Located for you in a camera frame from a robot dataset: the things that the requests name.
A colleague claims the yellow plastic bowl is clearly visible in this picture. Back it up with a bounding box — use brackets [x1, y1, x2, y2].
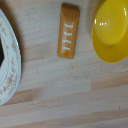
[91, 0, 128, 64]

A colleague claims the floral rimmed white plate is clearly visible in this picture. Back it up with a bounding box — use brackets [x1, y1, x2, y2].
[0, 8, 23, 107]

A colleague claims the orange toy hot dog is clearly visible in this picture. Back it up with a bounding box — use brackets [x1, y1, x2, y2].
[56, 2, 81, 60]

